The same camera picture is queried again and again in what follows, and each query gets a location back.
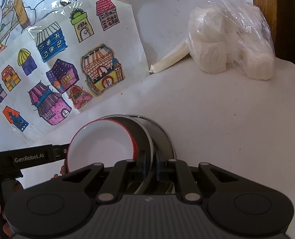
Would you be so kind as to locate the white cartoon printed tablecloth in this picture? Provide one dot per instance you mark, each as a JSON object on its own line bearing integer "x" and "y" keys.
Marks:
{"x": 224, "y": 129}

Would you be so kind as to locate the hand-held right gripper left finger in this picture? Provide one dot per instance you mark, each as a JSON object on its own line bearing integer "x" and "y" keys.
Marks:
{"x": 140, "y": 165}

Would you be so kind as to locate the brown wooden frame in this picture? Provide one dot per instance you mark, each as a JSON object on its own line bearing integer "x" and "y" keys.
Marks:
{"x": 282, "y": 17}

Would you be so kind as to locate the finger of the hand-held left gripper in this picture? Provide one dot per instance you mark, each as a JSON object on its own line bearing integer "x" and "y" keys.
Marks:
{"x": 60, "y": 151}

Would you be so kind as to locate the large white red-rimmed bowl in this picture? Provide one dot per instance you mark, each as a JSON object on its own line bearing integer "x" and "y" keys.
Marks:
{"x": 100, "y": 144}

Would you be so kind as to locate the colourful houses drawing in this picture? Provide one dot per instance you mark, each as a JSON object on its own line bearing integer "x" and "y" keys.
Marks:
{"x": 70, "y": 42}

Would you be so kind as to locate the child with fan drawing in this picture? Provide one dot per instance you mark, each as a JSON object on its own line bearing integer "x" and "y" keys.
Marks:
{"x": 13, "y": 10}

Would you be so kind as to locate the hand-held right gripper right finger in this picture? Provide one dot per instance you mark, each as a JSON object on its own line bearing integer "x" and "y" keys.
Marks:
{"x": 161, "y": 169}

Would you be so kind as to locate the plastic bag of white rolls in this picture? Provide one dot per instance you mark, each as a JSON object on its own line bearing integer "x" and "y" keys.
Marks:
{"x": 212, "y": 54}

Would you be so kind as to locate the cream rolled paper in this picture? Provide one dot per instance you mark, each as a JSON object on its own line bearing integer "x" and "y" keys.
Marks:
{"x": 170, "y": 59}

